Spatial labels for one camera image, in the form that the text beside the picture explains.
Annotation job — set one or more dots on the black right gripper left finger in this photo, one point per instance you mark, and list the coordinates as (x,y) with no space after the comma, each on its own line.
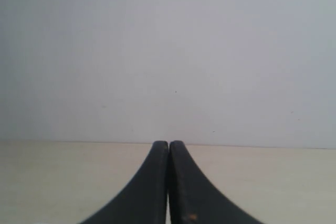
(144,198)

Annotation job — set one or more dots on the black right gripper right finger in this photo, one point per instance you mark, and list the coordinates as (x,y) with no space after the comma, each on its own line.
(193,198)

